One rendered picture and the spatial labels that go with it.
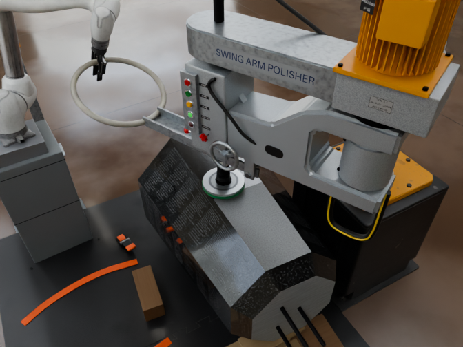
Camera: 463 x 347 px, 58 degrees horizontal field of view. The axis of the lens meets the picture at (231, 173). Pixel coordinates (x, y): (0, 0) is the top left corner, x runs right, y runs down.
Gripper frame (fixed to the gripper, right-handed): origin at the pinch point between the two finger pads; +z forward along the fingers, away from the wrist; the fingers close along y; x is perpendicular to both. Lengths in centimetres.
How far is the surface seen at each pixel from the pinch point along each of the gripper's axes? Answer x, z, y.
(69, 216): -32, 86, 34
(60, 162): -31, 45, 18
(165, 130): 3, -16, 59
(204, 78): 1, -64, 73
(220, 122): 5, -51, 86
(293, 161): 14, -59, 118
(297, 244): 20, -20, 141
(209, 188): 9, -6, 93
